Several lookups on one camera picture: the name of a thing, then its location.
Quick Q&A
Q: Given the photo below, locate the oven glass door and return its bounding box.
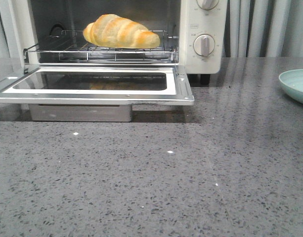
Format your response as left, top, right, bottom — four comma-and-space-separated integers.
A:
0, 64, 194, 121

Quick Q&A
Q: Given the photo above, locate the golden croissant bread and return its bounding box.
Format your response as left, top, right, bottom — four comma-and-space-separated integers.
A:
83, 14, 161, 49

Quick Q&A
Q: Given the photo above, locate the lower beige oven knob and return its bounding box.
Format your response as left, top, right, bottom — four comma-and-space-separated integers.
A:
193, 34, 215, 57

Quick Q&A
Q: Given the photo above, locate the beige oven knob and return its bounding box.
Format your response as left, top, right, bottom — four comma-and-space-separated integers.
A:
196, 0, 219, 10
193, 34, 215, 57

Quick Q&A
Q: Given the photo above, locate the white Toshiba toaster oven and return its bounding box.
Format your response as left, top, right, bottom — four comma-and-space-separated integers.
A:
0, 0, 227, 84

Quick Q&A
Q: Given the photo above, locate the upper beige oven knob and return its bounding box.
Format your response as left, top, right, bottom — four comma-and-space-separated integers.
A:
196, 0, 219, 10

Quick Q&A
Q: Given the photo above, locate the grey curtain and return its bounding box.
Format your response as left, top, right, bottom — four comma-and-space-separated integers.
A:
0, 0, 303, 59

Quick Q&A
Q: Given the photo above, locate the light green plate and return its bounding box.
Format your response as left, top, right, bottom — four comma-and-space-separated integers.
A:
279, 69, 303, 104

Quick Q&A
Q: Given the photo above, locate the wire oven rack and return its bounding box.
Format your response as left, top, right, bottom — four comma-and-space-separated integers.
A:
23, 30, 179, 64

